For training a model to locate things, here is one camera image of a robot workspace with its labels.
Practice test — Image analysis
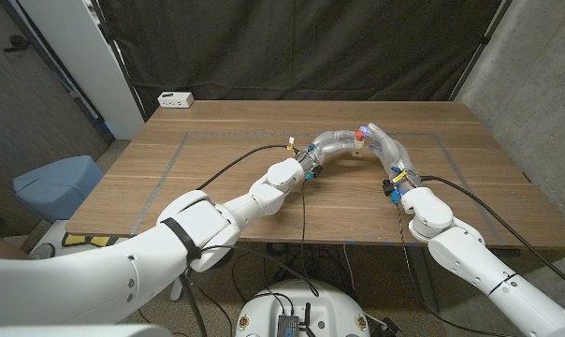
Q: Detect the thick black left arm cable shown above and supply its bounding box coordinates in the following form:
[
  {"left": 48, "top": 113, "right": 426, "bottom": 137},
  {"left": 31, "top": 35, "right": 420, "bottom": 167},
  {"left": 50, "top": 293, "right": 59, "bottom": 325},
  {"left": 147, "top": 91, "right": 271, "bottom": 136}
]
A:
[{"left": 196, "top": 144, "right": 298, "bottom": 192}]

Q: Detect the grey electronics module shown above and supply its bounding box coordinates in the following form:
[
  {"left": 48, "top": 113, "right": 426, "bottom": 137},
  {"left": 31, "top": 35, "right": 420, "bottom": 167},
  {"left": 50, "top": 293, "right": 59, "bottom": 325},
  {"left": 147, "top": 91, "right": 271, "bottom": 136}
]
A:
[{"left": 276, "top": 314, "right": 301, "bottom": 337}]

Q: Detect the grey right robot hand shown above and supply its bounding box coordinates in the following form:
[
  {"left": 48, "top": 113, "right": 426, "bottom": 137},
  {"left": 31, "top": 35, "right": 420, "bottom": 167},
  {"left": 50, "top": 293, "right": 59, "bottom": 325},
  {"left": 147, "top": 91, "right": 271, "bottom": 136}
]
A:
[{"left": 359, "top": 123, "right": 424, "bottom": 191}]

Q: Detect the white power strip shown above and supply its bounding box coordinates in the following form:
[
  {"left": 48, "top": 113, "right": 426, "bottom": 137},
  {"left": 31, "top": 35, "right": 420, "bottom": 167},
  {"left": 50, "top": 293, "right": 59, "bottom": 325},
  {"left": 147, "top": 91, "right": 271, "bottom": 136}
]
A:
[{"left": 156, "top": 91, "right": 195, "bottom": 110}]

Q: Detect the white table leg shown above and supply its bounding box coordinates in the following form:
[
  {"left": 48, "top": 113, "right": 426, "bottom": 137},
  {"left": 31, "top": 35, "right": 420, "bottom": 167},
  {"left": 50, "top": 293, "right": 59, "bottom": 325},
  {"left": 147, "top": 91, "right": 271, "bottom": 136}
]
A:
[{"left": 406, "top": 245, "right": 439, "bottom": 314}]

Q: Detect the blue padded bin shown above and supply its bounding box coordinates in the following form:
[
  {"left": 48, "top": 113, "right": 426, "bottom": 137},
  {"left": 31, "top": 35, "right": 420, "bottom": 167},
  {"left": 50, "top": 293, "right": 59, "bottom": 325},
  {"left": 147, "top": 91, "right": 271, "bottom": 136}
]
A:
[{"left": 12, "top": 154, "right": 105, "bottom": 224}]

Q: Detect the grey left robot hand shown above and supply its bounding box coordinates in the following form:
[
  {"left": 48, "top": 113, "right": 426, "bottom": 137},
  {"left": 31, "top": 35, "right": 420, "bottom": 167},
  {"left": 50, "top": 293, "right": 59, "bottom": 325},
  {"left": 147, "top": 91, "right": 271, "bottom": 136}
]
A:
[{"left": 297, "top": 129, "right": 366, "bottom": 173}]

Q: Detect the black backdrop cloth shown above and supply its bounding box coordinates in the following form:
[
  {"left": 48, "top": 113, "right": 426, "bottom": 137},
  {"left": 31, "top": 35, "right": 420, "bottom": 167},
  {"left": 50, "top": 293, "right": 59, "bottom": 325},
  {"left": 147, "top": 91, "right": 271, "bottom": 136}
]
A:
[{"left": 97, "top": 0, "right": 515, "bottom": 118}]

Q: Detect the white robot torso base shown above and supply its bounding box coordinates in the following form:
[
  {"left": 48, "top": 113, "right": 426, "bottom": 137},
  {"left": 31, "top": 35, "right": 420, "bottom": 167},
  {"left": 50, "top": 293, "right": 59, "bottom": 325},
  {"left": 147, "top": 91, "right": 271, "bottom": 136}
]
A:
[{"left": 235, "top": 279, "right": 371, "bottom": 337}]

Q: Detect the white sneaker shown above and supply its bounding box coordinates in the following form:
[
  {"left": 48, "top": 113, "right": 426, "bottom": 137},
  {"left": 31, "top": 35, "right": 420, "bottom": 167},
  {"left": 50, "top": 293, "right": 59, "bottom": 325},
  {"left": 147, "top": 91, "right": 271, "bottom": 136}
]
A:
[{"left": 29, "top": 242, "right": 57, "bottom": 261}]

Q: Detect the black backdrop stand pole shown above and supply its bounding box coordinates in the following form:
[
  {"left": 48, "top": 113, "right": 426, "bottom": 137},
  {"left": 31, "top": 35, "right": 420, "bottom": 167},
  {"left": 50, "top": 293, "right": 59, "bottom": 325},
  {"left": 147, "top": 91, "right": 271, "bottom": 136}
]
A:
[
  {"left": 89, "top": 0, "right": 148, "bottom": 123},
  {"left": 448, "top": 0, "right": 515, "bottom": 102}
]

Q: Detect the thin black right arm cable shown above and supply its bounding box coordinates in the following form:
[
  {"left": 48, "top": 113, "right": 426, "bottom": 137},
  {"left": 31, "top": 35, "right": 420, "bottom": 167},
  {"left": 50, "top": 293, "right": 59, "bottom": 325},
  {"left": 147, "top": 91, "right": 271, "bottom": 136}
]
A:
[{"left": 394, "top": 200, "right": 513, "bottom": 337}]

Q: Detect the yellow black hazard strip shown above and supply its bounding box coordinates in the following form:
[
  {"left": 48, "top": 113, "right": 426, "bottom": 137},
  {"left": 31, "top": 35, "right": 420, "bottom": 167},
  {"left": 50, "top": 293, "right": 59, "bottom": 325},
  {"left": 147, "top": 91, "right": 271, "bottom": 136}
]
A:
[{"left": 60, "top": 232, "right": 129, "bottom": 249}]

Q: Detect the wooden table panel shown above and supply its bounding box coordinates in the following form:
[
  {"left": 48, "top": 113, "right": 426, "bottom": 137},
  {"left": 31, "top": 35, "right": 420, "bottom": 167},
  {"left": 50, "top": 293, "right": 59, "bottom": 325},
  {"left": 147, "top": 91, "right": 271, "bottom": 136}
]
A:
[{"left": 128, "top": 132, "right": 506, "bottom": 245}]

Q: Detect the white floor cable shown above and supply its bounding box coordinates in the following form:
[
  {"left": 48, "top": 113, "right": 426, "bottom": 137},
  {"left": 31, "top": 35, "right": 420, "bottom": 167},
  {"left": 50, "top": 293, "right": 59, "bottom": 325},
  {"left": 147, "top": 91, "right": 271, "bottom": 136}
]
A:
[{"left": 341, "top": 243, "right": 356, "bottom": 294}]

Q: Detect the black door handle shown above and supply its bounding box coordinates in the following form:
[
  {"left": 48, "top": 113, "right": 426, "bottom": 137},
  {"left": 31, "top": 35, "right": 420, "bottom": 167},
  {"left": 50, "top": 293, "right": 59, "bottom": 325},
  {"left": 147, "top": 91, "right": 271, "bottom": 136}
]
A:
[{"left": 2, "top": 34, "right": 31, "bottom": 52}]

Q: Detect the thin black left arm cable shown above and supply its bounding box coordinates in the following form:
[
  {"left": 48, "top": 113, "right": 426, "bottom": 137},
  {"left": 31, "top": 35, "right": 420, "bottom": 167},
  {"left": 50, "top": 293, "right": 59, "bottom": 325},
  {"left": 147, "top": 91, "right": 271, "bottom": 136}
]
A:
[{"left": 298, "top": 180, "right": 321, "bottom": 299}]

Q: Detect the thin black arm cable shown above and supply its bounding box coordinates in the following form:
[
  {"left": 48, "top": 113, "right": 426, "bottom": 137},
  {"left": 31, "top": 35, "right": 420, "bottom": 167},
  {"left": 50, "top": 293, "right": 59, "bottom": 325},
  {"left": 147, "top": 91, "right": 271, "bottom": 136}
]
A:
[
  {"left": 298, "top": 180, "right": 321, "bottom": 299},
  {"left": 394, "top": 200, "right": 513, "bottom": 337}
]

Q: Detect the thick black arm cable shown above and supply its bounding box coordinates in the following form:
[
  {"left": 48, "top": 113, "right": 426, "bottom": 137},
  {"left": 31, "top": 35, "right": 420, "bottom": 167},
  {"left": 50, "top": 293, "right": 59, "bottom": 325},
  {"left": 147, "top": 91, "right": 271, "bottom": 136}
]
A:
[
  {"left": 420, "top": 175, "right": 565, "bottom": 296},
  {"left": 196, "top": 144, "right": 298, "bottom": 192}
]

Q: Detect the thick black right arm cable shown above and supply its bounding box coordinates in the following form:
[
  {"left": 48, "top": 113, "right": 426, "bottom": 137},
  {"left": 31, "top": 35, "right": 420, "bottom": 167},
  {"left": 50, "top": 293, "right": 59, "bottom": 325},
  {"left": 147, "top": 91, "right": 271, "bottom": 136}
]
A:
[{"left": 420, "top": 175, "right": 565, "bottom": 296}]

